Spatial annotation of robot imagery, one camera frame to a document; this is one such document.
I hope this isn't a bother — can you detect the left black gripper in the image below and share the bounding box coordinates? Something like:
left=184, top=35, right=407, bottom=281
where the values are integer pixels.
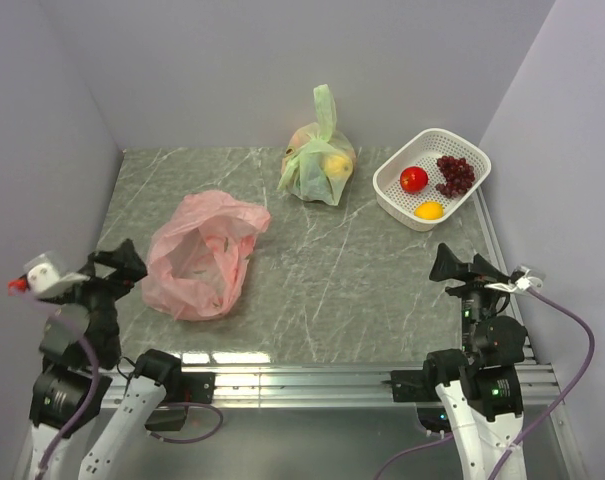
left=48, top=237, right=146, bottom=360

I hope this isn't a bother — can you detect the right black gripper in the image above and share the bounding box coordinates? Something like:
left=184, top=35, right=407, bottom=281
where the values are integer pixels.
left=429, top=240, right=512, bottom=354

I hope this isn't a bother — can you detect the yellow fruit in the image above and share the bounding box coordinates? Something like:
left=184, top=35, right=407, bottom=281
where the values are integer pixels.
left=414, top=201, right=444, bottom=221
left=323, top=155, right=353, bottom=181

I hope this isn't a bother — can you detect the pink plastic bag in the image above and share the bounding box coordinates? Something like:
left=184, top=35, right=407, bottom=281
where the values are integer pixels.
left=141, top=190, right=271, bottom=322

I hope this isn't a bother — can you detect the dark red grape bunch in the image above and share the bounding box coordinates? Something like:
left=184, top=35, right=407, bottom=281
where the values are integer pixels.
left=436, top=156, right=476, bottom=199

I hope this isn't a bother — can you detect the red apple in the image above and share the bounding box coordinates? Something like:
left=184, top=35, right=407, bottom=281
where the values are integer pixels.
left=400, top=166, right=429, bottom=194

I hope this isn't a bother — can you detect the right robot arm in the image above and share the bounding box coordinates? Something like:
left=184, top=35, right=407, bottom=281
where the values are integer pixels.
left=422, top=243, right=528, bottom=479

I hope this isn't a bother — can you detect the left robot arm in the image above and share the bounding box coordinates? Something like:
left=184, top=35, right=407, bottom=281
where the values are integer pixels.
left=23, top=239, right=184, bottom=479

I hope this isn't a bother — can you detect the yellow fruit in green bag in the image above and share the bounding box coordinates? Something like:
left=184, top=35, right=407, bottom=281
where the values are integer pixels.
left=323, top=155, right=353, bottom=181

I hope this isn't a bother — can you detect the green plastic bag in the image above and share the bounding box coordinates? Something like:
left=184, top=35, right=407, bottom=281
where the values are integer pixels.
left=278, top=84, right=356, bottom=206

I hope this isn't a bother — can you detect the orange fruit in green bag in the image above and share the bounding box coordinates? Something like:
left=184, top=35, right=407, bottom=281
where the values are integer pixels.
left=285, top=122, right=320, bottom=156

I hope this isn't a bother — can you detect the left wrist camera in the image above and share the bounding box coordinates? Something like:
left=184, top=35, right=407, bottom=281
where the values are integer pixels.
left=8, top=251, right=90, bottom=300

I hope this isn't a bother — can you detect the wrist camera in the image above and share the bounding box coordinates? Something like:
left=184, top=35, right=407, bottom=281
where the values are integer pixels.
left=485, top=265, right=546, bottom=295
left=8, top=251, right=90, bottom=300

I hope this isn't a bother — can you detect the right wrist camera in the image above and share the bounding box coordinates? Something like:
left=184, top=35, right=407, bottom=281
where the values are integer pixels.
left=485, top=265, right=546, bottom=295

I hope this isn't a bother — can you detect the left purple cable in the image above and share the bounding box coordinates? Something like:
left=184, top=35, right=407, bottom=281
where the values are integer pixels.
left=29, top=294, right=224, bottom=471

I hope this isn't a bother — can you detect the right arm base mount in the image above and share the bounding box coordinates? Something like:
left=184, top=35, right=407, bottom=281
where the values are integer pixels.
left=382, top=370, right=451, bottom=435

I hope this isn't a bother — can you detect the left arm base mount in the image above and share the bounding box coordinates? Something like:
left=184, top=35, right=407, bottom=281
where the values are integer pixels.
left=145, top=372, right=224, bottom=444

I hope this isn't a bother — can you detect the aluminium front rail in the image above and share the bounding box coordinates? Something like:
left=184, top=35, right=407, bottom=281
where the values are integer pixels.
left=96, top=363, right=566, bottom=410

